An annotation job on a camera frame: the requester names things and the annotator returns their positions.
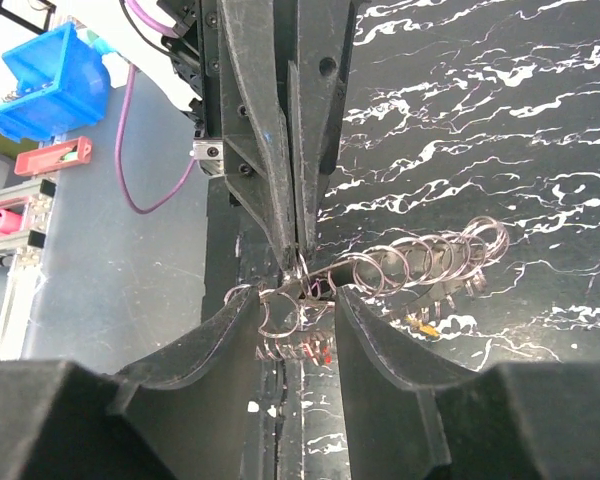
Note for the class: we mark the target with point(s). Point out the aluminium frame rail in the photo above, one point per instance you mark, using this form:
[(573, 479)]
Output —
[(24, 248)]

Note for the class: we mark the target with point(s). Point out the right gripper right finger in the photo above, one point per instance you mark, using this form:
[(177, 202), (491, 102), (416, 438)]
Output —
[(412, 414)]

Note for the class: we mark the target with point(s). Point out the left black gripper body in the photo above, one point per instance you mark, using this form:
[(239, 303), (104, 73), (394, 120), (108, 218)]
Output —
[(316, 35)]

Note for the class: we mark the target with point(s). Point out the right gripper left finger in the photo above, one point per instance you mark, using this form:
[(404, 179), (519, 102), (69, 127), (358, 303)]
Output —
[(178, 413)]

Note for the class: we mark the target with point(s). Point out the large toothed keyring disc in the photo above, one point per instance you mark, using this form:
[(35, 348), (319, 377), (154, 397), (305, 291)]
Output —
[(436, 265)]

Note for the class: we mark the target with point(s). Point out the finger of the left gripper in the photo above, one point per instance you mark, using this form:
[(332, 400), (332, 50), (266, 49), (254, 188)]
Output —
[(257, 156), (316, 107)]

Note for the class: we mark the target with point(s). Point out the blue plastic bin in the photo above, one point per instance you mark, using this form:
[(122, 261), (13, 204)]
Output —
[(62, 85)]

